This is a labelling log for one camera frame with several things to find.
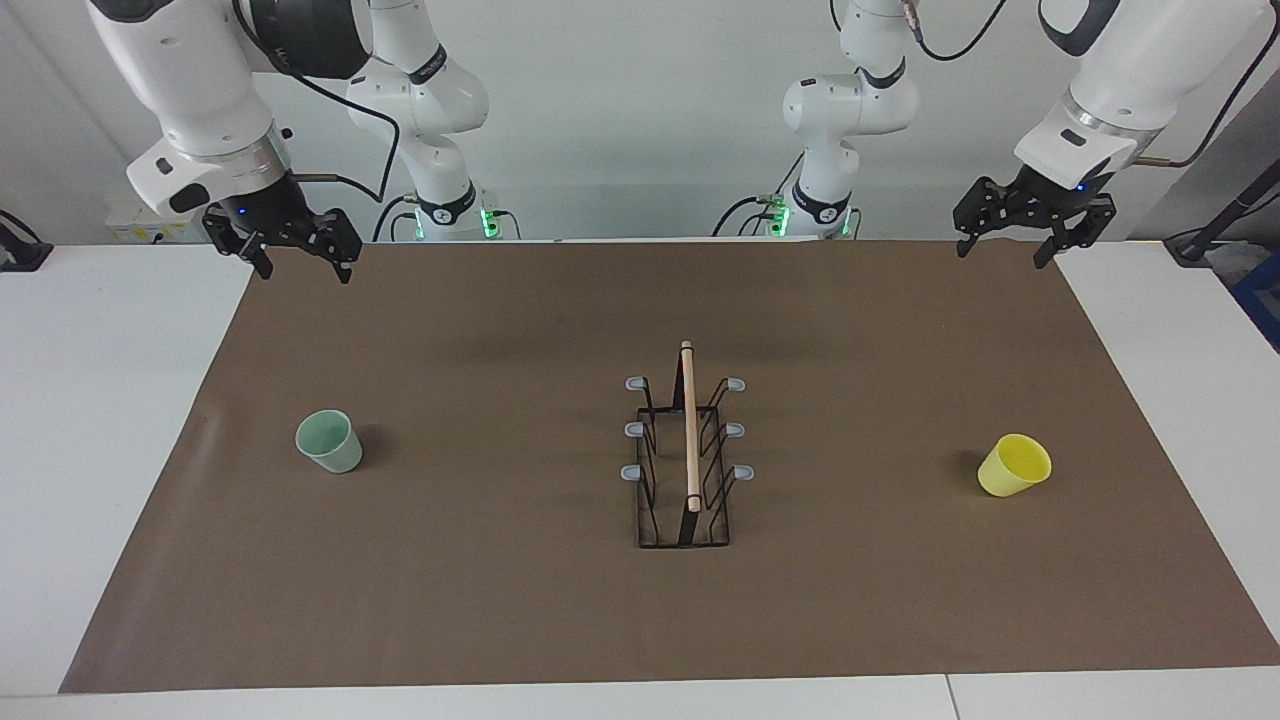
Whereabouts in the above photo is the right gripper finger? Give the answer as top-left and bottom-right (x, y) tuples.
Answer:
(305, 208), (363, 285)
(203, 208), (274, 280)

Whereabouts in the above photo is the white socket box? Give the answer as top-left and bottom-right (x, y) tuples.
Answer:
(105, 198), (206, 245)

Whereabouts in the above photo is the black left base cable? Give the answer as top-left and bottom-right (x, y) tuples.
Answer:
(712, 150), (807, 239)

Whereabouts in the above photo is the green plastic cup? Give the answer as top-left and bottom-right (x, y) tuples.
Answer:
(295, 409), (364, 475)

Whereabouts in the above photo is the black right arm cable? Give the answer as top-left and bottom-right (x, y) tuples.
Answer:
(232, 0), (401, 204)

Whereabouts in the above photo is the black table clamp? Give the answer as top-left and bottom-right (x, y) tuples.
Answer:
(0, 210), (53, 273)

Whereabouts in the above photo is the black right base cable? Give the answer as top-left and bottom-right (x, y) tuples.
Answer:
(372, 195), (416, 242)

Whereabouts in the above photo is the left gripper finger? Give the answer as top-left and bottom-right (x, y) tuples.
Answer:
(952, 178), (1016, 259)
(1033, 195), (1117, 269)

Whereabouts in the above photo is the yellow plastic cup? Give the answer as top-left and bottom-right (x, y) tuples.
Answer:
(977, 433), (1053, 498)

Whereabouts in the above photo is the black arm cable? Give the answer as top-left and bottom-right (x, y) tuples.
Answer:
(232, 0), (401, 204)
(900, 0), (1280, 169)

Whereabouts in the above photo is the brown table mat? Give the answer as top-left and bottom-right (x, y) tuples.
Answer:
(58, 238), (1280, 694)

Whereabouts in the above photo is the black base cable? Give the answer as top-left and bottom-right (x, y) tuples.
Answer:
(372, 195), (416, 242)
(712, 150), (807, 239)

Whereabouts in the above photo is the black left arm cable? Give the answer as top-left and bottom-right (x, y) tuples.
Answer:
(900, 0), (1280, 169)

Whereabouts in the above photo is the black wire cup rack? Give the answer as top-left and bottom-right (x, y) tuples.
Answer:
(622, 340), (756, 550)

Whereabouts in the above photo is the blue box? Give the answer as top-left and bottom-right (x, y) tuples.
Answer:
(1232, 245), (1280, 351)

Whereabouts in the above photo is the black camera stand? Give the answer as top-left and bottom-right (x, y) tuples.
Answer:
(1165, 160), (1280, 266)

